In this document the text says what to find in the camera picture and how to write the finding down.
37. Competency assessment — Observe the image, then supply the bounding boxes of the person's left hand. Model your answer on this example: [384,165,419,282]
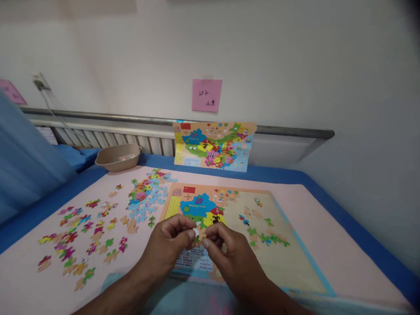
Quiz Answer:
[140,214,200,279]

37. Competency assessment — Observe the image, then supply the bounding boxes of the person's right hand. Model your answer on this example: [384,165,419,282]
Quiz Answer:
[200,223,264,287]

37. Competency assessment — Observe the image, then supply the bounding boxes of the person's right index finger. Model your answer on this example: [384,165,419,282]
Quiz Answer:
[200,223,235,238]

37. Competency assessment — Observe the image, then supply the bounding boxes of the person's left index finger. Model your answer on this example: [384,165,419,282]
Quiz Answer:
[159,214,199,232]

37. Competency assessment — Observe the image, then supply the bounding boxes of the person's right thumb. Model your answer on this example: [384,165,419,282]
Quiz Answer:
[200,238,227,268]

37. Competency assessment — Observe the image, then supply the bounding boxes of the person's left thumb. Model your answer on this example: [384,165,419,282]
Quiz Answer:
[170,228,199,255]

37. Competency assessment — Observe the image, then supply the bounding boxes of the person's right fingers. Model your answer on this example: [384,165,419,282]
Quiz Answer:
[212,237,238,260]

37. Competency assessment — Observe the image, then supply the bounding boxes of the green and white puzzle piece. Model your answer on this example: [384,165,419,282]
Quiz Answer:
[192,221,207,244]

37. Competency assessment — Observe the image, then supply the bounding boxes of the cluster of joined puzzle pieces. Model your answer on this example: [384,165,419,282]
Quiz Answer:
[119,168,180,235]

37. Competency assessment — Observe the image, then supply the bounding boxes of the group of pieces on board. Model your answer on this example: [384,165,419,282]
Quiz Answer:
[238,196,291,252]

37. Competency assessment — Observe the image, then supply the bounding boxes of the person's body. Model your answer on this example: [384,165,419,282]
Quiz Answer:
[98,271,315,315]

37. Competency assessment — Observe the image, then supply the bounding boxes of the map puzzle board tray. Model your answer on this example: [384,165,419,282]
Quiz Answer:
[160,183,337,298]

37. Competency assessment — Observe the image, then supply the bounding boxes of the blue table cover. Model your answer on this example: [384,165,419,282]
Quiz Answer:
[0,144,420,315]

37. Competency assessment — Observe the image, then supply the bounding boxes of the colourful map reference sheet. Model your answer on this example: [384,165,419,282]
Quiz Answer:
[173,121,258,173]

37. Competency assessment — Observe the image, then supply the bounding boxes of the beige plastic basin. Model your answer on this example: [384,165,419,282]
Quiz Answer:
[94,143,143,173]

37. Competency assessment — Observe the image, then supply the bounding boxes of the pile of loose puzzle pieces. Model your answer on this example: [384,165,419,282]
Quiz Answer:
[37,183,129,293]

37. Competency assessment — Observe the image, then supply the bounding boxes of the pink table mat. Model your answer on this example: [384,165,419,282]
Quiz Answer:
[0,165,417,315]

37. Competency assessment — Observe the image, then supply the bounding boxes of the white radiator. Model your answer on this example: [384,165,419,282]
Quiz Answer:
[29,119,176,157]

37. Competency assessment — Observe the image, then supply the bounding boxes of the pink sticky note with handwriting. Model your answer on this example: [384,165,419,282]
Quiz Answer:
[191,78,223,113]

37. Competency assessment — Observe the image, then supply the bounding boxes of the blue curtain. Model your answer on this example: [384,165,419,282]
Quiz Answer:
[0,87,79,227]

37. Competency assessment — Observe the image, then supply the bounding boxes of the pink paper note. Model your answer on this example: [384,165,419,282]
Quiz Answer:
[0,78,28,105]

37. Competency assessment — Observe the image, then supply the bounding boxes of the grey metal rail pipe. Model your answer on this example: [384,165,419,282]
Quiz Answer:
[19,107,336,140]

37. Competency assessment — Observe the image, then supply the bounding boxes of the white charger cable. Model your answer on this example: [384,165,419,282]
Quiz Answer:
[42,89,94,148]

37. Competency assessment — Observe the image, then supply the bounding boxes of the wall socket with charger plug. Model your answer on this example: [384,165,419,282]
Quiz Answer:
[32,72,52,92]

